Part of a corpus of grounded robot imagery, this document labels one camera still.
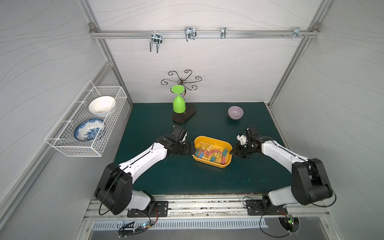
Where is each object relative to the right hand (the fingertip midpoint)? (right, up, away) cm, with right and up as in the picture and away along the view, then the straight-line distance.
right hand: (231, 152), depth 88 cm
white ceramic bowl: (-72, +27, -11) cm, 77 cm away
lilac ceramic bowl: (+9, +25, +24) cm, 35 cm away
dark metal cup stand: (-26, +27, +26) cm, 45 cm away
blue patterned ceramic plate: (-69, +15, -23) cm, 74 cm away
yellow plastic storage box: (-11, 0, +3) cm, 11 cm away
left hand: (-25, +2, -5) cm, 25 cm away
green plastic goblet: (-32, +30, +1) cm, 44 cm away
